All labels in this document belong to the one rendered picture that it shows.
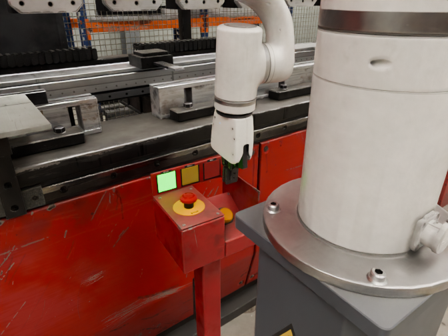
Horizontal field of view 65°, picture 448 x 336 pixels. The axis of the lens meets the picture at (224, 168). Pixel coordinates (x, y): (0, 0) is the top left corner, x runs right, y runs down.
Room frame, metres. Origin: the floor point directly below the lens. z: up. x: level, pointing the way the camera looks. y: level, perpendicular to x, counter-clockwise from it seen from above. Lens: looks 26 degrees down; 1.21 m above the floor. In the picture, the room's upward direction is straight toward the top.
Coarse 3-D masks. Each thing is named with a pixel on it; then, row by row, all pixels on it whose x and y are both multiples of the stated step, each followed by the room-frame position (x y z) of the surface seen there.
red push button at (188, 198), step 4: (180, 196) 0.67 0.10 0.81; (184, 196) 0.67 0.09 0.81; (188, 196) 0.67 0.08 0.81; (192, 196) 0.67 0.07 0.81; (196, 196) 0.67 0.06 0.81; (180, 200) 0.66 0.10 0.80; (184, 200) 0.66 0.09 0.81; (188, 200) 0.66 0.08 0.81; (192, 200) 0.66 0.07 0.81; (196, 200) 0.66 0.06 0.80; (184, 204) 0.67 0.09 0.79; (188, 204) 0.66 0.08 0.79; (192, 204) 0.67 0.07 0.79; (188, 208) 0.66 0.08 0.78
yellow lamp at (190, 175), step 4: (188, 168) 0.76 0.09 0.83; (192, 168) 0.77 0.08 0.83; (196, 168) 0.78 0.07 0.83; (184, 172) 0.76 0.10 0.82; (188, 172) 0.76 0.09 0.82; (192, 172) 0.77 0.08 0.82; (196, 172) 0.78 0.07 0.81; (184, 176) 0.76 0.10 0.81; (188, 176) 0.76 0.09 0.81; (192, 176) 0.77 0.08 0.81; (196, 176) 0.78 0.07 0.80; (184, 180) 0.76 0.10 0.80; (188, 180) 0.76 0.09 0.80; (192, 180) 0.77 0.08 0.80; (196, 180) 0.78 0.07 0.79; (184, 184) 0.76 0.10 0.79
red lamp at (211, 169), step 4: (216, 160) 0.81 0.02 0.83; (204, 164) 0.79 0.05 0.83; (208, 164) 0.79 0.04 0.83; (212, 164) 0.80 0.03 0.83; (216, 164) 0.81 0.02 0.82; (204, 168) 0.79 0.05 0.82; (208, 168) 0.79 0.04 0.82; (212, 168) 0.80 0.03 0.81; (216, 168) 0.81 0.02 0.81; (204, 172) 0.79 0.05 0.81; (208, 172) 0.79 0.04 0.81; (212, 172) 0.80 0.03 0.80; (216, 172) 0.81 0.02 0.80; (208, 176) 0.79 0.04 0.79; (212, 176) 0.80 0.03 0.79
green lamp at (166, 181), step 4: (172, 172) 0.74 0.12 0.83; (160, 176) 0.73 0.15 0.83; (164, 176) 0.73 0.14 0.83; (168, 176) 0.74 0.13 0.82; (172, 176) 0.74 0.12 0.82; (160, 180) 0.73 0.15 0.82; (164, 180) 0.73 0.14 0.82; (168, 180) 0.74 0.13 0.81; (172, 180) 0.74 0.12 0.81; (160, 184) 0.73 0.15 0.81; (164, 184) 0.73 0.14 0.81; (168, 184) 0.74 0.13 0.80; (172, 184) 0.74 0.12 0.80; (160, 188) 0.72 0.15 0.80; (164, 188) 0.73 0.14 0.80; (168, 188) 0.74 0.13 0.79; (172, 188) 0.74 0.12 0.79
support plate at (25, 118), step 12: (12, 96) 0.80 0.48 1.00; (24, 96) 0.80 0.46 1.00; (0, 108) 0.70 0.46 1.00; (12, 108) 0.70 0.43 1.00; (24, 108) 0.70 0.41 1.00; (36, 108) 0.70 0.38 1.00; (0, 120) 0.62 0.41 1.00; (12, 120) 0.62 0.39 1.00; (24, 120) 0.62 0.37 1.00; (36, 120) 0.62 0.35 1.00; (0, 132) 0.56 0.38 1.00; (12, 132) 0.57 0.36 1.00; (24, 132) 0.58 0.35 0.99
